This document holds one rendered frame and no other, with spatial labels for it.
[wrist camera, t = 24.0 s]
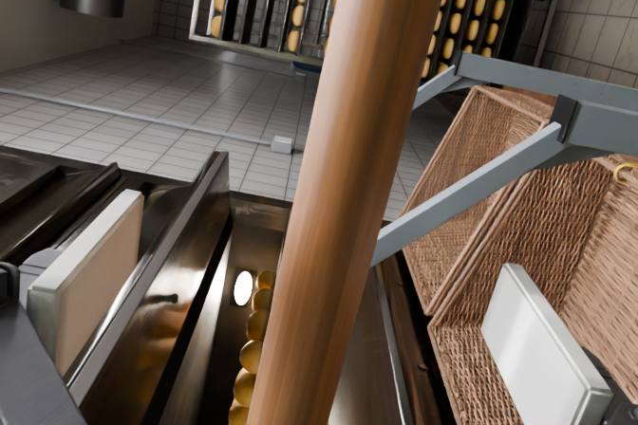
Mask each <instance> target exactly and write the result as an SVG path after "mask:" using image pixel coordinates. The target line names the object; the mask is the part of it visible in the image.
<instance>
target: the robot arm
mask: <svg viewBox="0 0 638 425"><path fill-rule="evenodd" d="M143 202H144V195H142V193H141V192H137V191H132V190H127V189H126V190H125V191H124V192H122V193H121V194H120V195H119V196H118V197H117V198H116V199H115V200H114V201H113V202H112V203H111V204H110V205H109V206H108V207H107V208H106V209H105V210H104V211H103V212H102V213H101V214H100V215H99V216H98V217H97V218H96V219H95V220H94V221H93V222H92V223H91V224H90V225H89V226H88V227H87V228H86V229H85V231H84V232H83V233H82V234H81V235H80V236H79V237H78V238H77V239H76V240H75V241H74V242H73V243H72V244H71V245H70V246H69V247H68V248H67V249H66V250H65V251H60V250H56V249H44V250H42V251H39V252H37V253H34V254H32V255H31V256H30V257H29V258H28V259H27V260H26V261H25V262H24V263H23V265H21V266H20V267H19V268H18V267H17V266H15V265H12V264H9V263H5V262H0V425H87V423H86V421H85V419H84V417H83V415H82V413H81V411H80V409H79V408H78V406H77V404H76V402H75V400H74V398H73V396H72V395H71V394H70V392H69V390H68V388H67V386H66V384H65V382H64V380H63V376H64V375H65V373H66V371H67V370H68V368H69V367H70V365H71V364H72V362H73V361H74V360H75V359H76V357H77V356H78V354H79V353H80V351H81V350H82V348H83V347H84V345H85V343H86V342H87V340H88V339H89V337H90V336H91V334H92V333H93V331H94V330H95V328H96V326H97V325H98V323H99V322H100V320H101V319H102V317H103V315H104V314H105V312H106V311H107V309H108V308H109V307H110V306H111V304H112V303H113V301H114V300H115V298H116V297H117V295H118V294H119V292H120V291H121V289H122V287H123V286H124V284H125V283H126V281H127V280H128V278H129V277H130V275H131V274H132V272H133V271H134V269H135V268H136V266H137V259H138V251H139V242H140V234H141V219H142V210H143ZM480 331H481V333H482V335H483V337H484V339H485V341H486V343H487V345H488V347H489V349H490V352H491V354H492V356H493V358H494V360H495V362H496V364H497V368H498V370H499V372H500V374H501V375H502V378H503V380H504V382H505V384H506V386H507V388H508V390H509V393H510V395H511V397H512V399H513V401H514V403H515V406H516V408H517V410H518V412H519V414H520V417H521V419H522V421H523V423H524V425H638V404H634V403H632V402H631V401H630V400H629V398H628V397H627V395H626V394H625V393H624V391H623V390H622V389H621V387H620V386H619V385H618V383H617V382H616V381H615V379H613V377H612V375H611V374H610V372H609V371H607V370H606V369H607V368H606V367H605V366H604V364H603V363H602V362H601V360H599V359H598V358H597V357H596V356H595V355H594V354H593V353H592V352H591V351H590V350H589V349H587V348H586V347H585V346H581V345H578V343H577V342H576V340H575V339H574V338H573V336H572V334H571V333H570V332H569V330H568V329H567V328H566V326H565V325H564V324H563V323H562V322H561V320H560V319H559V317H558V316H557V315H556V313H555V312H554V310H553V309H552V307H551V306H550V305H549V303H548V302H547V300H546V299H545V298H544V296H543V295H542V293H541V292H540V291H539V289H538V288H537V286H536V285H535V283H534V282H533V281H532V279H531V278H530V276H529V275H528V274H527V272H526V271H525V269H524V268H523V267H522V265H517V264H512V263H507V264H505V265H503V266H502V269H501V272H500V274H499V277H498V280H497V284H496V287H495V290H494V293H493V296H492V299H491V302H490V304H489V307H488V310H487V312H486V315H485V318H484V321H483V324H482V327H481V330H480Z"/></svg>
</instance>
